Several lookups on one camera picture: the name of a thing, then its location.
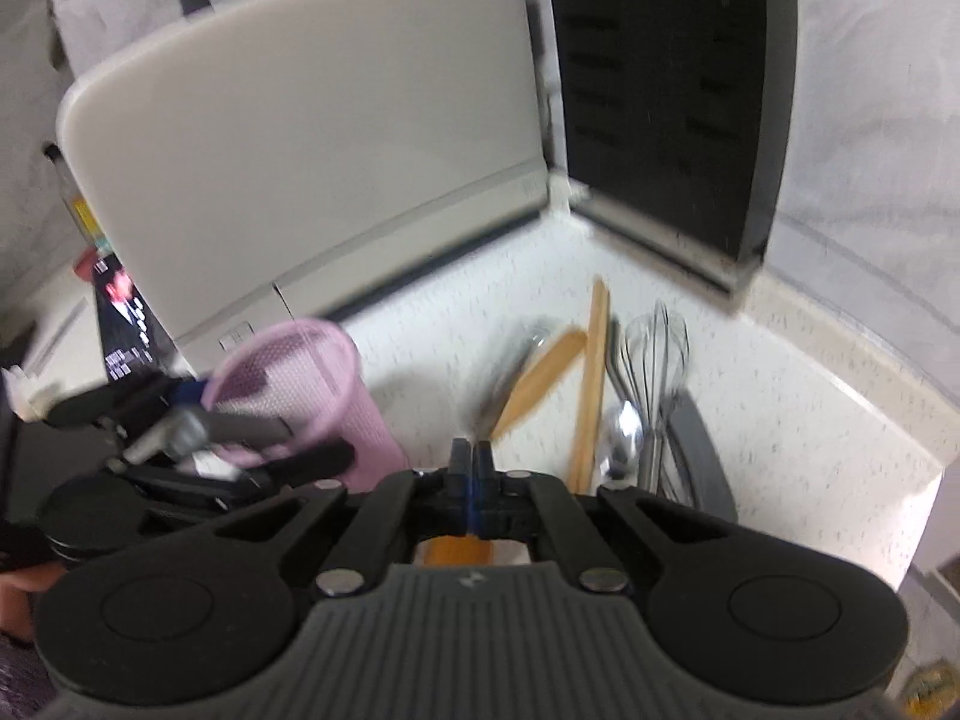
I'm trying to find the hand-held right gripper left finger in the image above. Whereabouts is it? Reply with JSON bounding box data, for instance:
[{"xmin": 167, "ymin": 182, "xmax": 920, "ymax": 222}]
[{"xmin": 214, "ymin": 439, "xmax": 472, "ymax": 595}]

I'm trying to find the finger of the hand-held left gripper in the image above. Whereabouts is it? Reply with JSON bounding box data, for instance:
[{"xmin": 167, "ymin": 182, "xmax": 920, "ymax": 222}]
[
  {"xmin": 112, "ymin": 405, "xmax": 357, "ymax": 512},
  {"xmin": 41, "ymin": 373, "xmax": 226, "ymax": 430}
]

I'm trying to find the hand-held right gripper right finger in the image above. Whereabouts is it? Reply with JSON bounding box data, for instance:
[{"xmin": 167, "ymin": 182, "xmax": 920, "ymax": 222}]
[{"xmin": 474, "ymin": 441, "xmax": 730, "ymax": 595}]

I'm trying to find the pink mesh cup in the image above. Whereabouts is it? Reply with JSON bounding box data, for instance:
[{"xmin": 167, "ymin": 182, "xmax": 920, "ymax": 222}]
[{"xmin": 204, "ymin": 318, "xmax": 412, "ymax": 488}]

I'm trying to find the wooden spatula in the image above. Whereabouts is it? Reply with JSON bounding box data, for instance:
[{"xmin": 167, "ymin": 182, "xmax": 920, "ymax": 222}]
[{"xmin": 416, "ymin": 326, "xmax": 590, "ymax": 567}]

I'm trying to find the large metal spoon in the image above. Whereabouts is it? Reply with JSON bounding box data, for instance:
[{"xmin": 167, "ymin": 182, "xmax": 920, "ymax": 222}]
[{"xmin": 596, "ymin": 399, "xmax": 647, "ymax": 482}]

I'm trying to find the wooden chopstick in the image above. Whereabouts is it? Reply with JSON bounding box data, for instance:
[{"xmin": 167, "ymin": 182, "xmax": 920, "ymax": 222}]
[{"xmin": 566, "ymin": 277, "xmax": 612, "ymax": 496}]

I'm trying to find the metal whisk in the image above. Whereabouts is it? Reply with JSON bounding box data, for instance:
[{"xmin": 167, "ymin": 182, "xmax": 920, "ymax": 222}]
[{"xmin": 622, "ymin": 300, "xmax": 691, "ymax": 500}]

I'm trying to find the grey peeler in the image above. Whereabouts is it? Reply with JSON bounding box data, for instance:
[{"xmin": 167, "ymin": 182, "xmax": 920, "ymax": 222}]
[{"xmin": 664, "ymin": 390, "xmax": 740, "ymax": 526}]

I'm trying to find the person's left hand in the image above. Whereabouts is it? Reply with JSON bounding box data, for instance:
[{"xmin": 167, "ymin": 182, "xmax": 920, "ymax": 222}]
[{"xmin": 0, "ymin": 562, "xmax": 57, "ymax": 642}]

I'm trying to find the purple cloth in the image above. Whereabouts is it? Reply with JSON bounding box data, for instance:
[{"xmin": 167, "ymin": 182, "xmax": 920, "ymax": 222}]
[{"xmin": 0, "ymin": 630, "xmax": 61, "ymax": 720}]

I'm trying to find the bottle with yellow label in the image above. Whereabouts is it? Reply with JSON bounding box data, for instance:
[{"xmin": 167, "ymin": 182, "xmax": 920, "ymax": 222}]
[{"xmin": 43, "ymin": 142, "xmax": 106, "ymax": 256}]

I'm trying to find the white kitchen appliance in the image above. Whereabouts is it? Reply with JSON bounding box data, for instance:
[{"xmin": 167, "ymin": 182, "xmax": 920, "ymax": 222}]
[{"xmin": 56, "ymin": 0, "xmax": 552, "ymax": 361}]

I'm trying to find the black knife block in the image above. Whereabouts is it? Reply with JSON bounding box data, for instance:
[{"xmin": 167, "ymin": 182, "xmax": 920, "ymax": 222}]
[{"xmin": 541, "ymin": 0, "xmax": 800, "ymax": 297}]

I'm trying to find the yellow round object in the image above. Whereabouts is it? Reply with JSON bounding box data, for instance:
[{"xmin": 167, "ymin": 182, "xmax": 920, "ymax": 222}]
[{"xmin": 900, "ymin": 660, "xmax": 960, "ymax": 720}]

